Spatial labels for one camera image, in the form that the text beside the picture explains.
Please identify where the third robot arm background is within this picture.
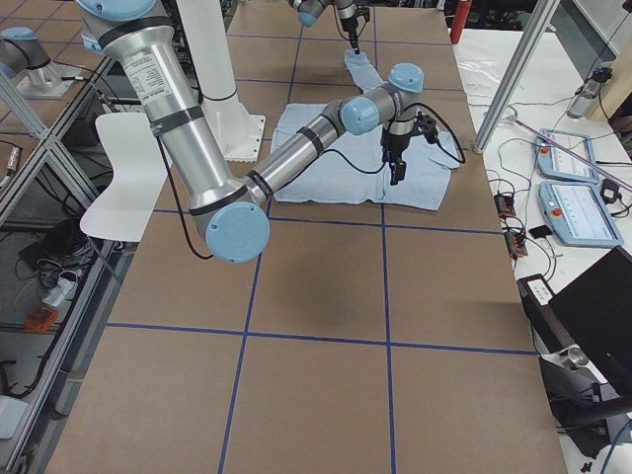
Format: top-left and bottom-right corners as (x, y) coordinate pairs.
(1, 27), (83, 99)

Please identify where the aluminium frame post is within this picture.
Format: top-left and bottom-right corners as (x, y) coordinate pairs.
(473, 0), (560, 154)

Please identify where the light blue button-up shirt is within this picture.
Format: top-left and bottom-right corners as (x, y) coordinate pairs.
(271, 47), (462, 212)

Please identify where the white plastic chair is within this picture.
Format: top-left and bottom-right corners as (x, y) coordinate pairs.
(80, 113), (167, 242)

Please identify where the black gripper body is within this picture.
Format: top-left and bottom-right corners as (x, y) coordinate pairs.
(380, 120), (414, 164)
(340, 12), (359, 42)

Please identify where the water bottle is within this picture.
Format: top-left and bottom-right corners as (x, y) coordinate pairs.
(566, 66), (612, 119)

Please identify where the clear plastic bag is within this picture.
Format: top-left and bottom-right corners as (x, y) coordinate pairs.
(457, 58), (501, 97)

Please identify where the white central column mount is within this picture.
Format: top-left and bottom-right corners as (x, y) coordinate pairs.
(177, 0), (266, 162)

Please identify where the red cylinder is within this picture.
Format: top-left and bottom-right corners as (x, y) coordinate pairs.
(449, 0), (472, 44)

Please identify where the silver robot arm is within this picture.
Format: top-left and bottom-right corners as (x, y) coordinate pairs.
(287, 0), (370, 54)
(78, 1), (425, 263)

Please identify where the teach pendant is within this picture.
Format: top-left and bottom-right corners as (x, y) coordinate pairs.
(538, 181), (624, 248)
(536, 128), (599, 185)

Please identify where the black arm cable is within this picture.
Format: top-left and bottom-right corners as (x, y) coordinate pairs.
(157, 101), (467, 261)

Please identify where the near teach pendant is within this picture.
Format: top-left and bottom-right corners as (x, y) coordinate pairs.
(538, 181), (624, 248)

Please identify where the black camera mount wrist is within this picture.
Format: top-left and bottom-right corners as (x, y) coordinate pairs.
(412, 112), (439, 144)

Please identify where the orange box under table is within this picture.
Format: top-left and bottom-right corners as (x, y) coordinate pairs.
(25, 304), (59, 334)

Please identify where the black laptop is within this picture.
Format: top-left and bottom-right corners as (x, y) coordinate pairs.
(517, 246), (631, 394)

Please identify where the far teach pendant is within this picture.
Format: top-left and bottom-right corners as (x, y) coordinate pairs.
(536, 128), (599, 185)

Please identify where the purple reacher stick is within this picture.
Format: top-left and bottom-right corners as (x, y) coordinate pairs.
(508, 117), (632, 193)

